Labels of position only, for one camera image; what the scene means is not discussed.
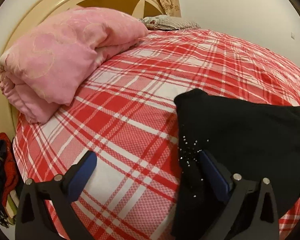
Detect grey patterned pillow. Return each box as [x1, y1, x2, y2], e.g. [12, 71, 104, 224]
[141, 15, 200, 31]

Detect pink folded quilt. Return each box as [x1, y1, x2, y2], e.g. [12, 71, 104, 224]
[0, 7, 148, 124]

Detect red plaid bed sheet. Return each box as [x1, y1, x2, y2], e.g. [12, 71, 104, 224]
[13, 29, 300, 239]

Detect pile of dark clothes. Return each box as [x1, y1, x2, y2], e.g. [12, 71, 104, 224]
[0, 133, 22, 228]

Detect black pants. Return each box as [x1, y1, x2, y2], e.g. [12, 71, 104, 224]
[172, 89, 300, 239]

